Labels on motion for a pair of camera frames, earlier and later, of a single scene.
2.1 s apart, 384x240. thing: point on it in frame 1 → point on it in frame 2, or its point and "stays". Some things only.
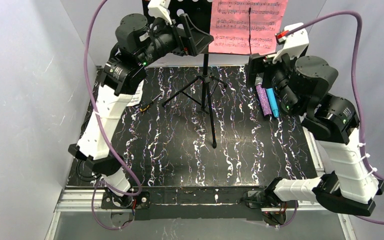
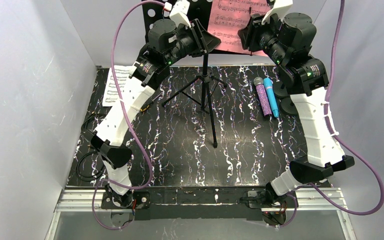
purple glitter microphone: x=263 y=97 stays
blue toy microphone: x=272 y=97 stays
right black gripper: x=256 y=68 → x=249 y=34
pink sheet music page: x=246 y=27 stays
